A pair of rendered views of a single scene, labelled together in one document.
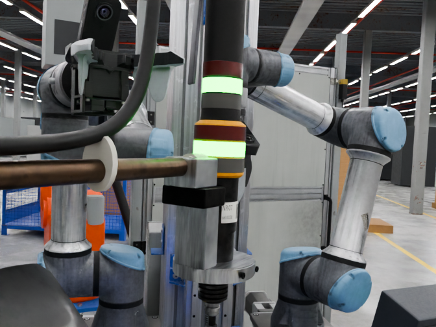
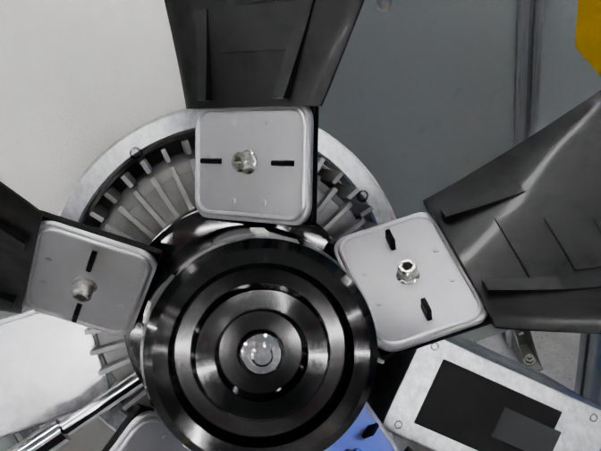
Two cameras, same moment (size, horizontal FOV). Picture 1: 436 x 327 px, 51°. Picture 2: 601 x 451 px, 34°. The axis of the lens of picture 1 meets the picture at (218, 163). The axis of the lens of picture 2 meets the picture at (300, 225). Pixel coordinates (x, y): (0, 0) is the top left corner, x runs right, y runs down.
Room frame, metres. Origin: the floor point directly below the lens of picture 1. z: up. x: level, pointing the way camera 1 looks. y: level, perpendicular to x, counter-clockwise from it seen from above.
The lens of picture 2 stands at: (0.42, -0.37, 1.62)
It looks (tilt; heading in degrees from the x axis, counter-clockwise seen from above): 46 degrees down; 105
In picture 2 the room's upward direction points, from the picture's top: 11 degrees counter-clockwise
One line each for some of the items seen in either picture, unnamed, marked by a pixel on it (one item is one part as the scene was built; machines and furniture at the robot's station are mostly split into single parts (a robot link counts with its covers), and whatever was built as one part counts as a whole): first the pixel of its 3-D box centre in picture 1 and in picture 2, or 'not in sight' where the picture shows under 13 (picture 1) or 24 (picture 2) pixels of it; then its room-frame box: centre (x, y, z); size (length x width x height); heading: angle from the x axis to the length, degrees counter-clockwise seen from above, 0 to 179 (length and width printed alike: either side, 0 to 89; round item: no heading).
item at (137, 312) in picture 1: (121, 313); not in sight; (1.19, 0.24, 1.09); 0.15 x 0.15 x 0.10
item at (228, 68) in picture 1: (222, 71); not in sight; (0.38, 0.00, 1.62); 0.03 x 0.03 x 0.01
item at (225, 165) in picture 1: (218, 163); not in sight; (0.38, 0.00, 1.54); 0.04 x 0.04 x 0.01
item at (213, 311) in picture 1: (212, 300); not in sight; (0.38, 0.00, 1.43); 0.01 x 0.01 x 0.02
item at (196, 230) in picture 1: (210, 216); not in sight; (0.37, 0.00, 1.50); 0.09 x 0.07 x 0.10; 149
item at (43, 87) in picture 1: (65, 89); not in sight; (0.77, 0.26, 1.64); 0.11 x 0.08 x 0.09; 34
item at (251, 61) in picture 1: (232, 61); not in sight; (0.97, -0.02, 1.73); 0.09 x 0.08 x 0.11; 124
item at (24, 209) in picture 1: (47, 198); not in sight; (7.31, 2.73, 0.49); 1.27 x 0.88 x 0.98; 178
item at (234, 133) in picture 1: (220, 133); not in sight; (0.38, 0.00, 1.57); 0.04 x 0.04 x 0.01
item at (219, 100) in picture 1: (221, 102); not in sight; (0.38, 0.00, 1.59); 0.03 x 0.03 x 0.01
